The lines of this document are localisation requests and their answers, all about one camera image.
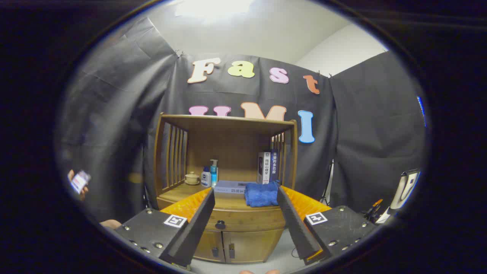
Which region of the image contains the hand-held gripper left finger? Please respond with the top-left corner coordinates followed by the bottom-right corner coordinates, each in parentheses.
top-left (114, 186), bottom-right (216, 269)

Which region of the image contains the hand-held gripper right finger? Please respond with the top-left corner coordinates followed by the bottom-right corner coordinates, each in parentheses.
top-left (276, 185), bottom-right (381, 266)

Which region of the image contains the wooden cabinet door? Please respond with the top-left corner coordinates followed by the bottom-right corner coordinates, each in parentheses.
top-left (195, 229), bottom-right (226, 263)
top-left (223, 228), bottom-right (284, 264)

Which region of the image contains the wooden countertop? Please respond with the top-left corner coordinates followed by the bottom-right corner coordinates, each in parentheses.
top-left (158, 181), bottom-right (284, 212)

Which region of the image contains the wooden cabinet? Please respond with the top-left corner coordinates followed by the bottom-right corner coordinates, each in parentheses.
top-left (153, 113), bottom-right (298, 264)

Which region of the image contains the blue folded towel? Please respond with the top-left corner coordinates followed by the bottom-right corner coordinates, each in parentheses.
top-left (244, 181), bottom-right (281, 208)

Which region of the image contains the grey lying book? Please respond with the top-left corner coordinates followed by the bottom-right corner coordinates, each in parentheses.
top-left (214, 180), bottom-right (250, 194)

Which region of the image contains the dark blue upright book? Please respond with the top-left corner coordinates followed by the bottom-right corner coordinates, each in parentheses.
top-left (269, 150), bottom-right (280, 184)

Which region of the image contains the white upright book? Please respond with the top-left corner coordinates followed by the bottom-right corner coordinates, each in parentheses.
top-left (258, 152), bottom-right (272, 185)

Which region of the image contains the black and orange clamp tool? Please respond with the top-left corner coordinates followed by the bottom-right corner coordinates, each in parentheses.
top-left (363, 199), bottom-right (384, 223)

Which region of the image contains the white and black device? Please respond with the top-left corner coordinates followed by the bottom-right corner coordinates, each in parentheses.
top-left (387, 169), bottom-right (422, 224)

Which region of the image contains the small white card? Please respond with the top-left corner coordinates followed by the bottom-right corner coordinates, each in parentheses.
top-left (71, 170), bottom-right (92, 194)

